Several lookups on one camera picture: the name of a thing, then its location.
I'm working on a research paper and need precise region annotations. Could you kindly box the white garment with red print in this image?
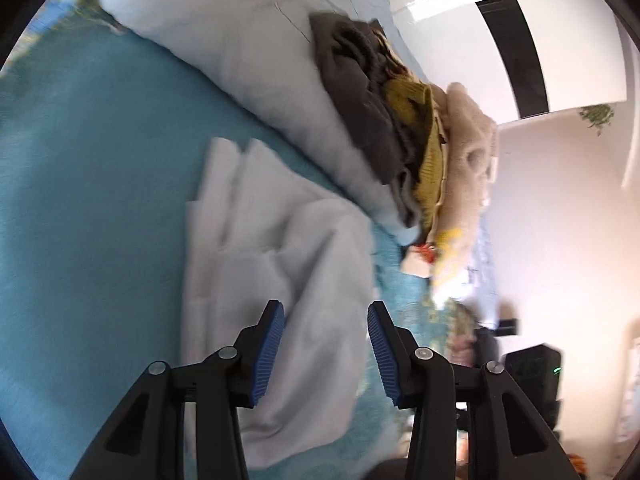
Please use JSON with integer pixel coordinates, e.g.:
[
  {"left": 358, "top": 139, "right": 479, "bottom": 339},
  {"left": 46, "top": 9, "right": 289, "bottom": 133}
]
[{"left": 400, "top": 242, "right": 441, "bottom": 278}]

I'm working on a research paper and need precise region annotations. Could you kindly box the beige sweater with yellow letters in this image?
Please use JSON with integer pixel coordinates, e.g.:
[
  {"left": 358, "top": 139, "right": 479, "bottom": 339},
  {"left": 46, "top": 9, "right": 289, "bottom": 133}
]
[{"left": 427, "top": 82, "right": 501, "bottom": 306}]

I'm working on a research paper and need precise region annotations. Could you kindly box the olive yellow knit garment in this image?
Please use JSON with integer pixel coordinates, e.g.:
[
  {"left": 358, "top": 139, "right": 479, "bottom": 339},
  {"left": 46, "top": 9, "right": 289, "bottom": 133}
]
[{"left": 382, "top": 79, "right": 448, "bottom": 233}]

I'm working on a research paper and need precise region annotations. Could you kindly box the teal floral blanket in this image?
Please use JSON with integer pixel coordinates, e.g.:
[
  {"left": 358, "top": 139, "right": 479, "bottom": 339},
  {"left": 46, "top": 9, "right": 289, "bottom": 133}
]
[{"left": 0, "top": 0, "right": 481, "bottom": 480}]

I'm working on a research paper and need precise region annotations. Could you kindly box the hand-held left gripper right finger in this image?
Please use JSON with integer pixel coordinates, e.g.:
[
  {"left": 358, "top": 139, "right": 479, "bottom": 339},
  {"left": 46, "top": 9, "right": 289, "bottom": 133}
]
[{"left": 366, "top": 301, "right": 576, "bottom": 480}]

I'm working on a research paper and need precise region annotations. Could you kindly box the pink cloth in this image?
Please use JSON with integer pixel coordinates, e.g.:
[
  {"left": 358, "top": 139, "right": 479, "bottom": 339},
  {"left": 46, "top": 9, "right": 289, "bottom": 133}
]
[{"left": 450, "top": 335, "right": 481, "bottom": 367}]

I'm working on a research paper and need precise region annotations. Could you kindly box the light blue t-shirt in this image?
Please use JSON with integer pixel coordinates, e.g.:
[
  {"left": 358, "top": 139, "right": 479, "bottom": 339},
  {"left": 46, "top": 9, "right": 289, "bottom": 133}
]
[{"left": 180, "top": 137, "right": 378, "bottom": 466}]

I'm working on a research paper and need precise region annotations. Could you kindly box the dark grey garment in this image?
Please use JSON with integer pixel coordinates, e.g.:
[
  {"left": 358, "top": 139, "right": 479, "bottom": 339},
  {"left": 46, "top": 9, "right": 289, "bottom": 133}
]
[{"left": 309, "top": 12, "right": 423, "bottom": 228}]

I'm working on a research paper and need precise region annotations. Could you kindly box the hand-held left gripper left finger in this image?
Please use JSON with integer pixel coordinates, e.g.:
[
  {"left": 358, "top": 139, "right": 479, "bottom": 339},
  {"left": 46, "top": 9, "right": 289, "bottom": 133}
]
[{"left": 70, "top": 300, "right": 286, "bottom": 480}]

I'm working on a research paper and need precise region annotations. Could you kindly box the green plant wall decoration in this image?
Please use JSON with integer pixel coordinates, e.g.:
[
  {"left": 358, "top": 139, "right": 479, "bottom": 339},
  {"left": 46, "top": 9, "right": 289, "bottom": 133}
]
[{"left": 580, "top": 104, "right": 616, "bottom": 136}]

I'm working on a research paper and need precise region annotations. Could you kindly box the black framed window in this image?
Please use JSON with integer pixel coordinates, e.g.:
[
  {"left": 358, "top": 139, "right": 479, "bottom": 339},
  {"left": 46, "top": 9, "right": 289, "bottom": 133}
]
[{"left": 390, "top": 0, "right": 631, "bottom": 123}]

